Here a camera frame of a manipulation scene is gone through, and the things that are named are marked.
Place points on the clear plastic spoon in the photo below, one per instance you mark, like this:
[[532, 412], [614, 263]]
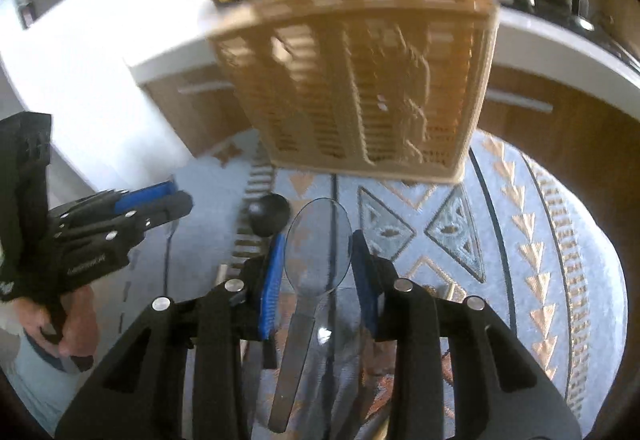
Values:
[[316, 259]]

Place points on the person's left hand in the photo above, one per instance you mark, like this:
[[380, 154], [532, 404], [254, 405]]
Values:
[[80, 332]]

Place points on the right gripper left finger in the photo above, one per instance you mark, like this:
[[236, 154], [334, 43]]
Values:
[[136, 391]]

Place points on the black round ball knob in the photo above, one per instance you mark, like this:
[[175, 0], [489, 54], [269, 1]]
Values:
[[269, 215]]

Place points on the wooden kitchen cabinet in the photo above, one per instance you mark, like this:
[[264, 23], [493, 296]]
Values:
[[592, 147]]

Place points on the patterned blue table mat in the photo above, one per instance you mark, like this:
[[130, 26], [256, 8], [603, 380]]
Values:
[[510, 232]]

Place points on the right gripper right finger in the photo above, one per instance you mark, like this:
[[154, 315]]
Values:
[[500, 391]]

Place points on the yellow plastic utensil basket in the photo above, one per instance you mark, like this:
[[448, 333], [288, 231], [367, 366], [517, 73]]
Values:
[[387, 89]]

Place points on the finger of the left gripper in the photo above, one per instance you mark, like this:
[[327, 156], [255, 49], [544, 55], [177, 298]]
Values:
[[132, 200]]

